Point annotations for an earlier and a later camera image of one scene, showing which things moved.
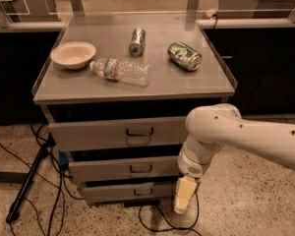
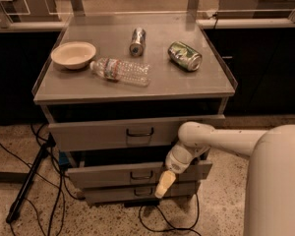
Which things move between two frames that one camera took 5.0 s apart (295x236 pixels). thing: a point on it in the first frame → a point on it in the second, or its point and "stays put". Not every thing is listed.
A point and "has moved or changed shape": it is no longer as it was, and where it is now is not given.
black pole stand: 14,209 stays put
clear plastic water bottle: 122,71 stays put
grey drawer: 130,167 has moved or changed shape
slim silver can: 138,41 stays put
